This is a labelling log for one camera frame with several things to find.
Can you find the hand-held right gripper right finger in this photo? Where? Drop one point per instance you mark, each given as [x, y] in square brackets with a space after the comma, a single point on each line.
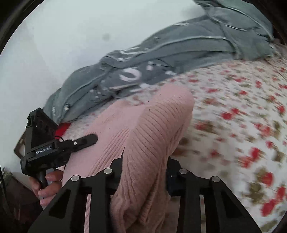
[173, 184]

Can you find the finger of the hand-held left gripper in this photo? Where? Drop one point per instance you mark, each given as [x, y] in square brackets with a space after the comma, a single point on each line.
[86, 141]

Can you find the floral bed sheet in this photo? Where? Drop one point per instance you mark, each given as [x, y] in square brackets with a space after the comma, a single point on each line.
[235, 116]

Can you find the red cloth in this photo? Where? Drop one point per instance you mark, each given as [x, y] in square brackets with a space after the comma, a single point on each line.
[63, 129]

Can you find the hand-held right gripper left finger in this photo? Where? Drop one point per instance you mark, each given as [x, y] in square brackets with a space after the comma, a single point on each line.
[98, 183]

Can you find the grey printed quilt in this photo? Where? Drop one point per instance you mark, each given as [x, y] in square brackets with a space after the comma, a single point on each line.
[170, 51]

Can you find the pink knitted sweater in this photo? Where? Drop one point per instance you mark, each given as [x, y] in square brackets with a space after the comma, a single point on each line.
[143, 143]

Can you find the person's left hand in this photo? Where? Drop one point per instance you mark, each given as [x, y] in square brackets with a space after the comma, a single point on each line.
[48, 190]

